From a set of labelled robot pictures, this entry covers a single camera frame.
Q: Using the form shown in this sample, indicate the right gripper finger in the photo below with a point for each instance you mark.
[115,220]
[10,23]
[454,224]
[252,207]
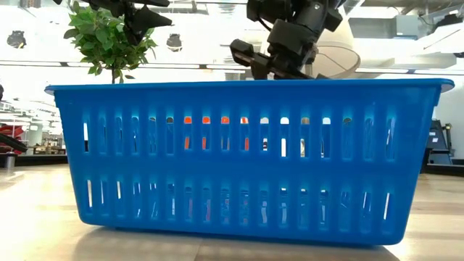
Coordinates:
[262,70]

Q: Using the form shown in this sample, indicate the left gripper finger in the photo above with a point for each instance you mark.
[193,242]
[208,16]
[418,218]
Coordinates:
[156,21]

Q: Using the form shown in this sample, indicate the red plastic basket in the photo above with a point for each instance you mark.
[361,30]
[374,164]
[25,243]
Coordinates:
[187,120]

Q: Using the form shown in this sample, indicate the blue plastic basket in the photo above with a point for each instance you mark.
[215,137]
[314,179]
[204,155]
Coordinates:
[250,163]

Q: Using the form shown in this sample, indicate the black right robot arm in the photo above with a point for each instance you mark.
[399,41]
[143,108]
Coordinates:
[290,7]

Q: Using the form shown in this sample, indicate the black hanging ceiling fixture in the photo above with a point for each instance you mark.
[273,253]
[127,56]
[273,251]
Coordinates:
[16,39]
[174,41]

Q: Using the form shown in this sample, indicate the green leafy artificial plant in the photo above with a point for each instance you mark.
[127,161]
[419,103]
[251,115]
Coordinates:
[105,40]

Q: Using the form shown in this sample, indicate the white shade table lamp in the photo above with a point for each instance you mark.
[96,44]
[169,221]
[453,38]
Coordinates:
[337,54]

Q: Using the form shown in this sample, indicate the black background machine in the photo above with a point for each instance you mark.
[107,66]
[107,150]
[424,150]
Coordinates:
[438,145]

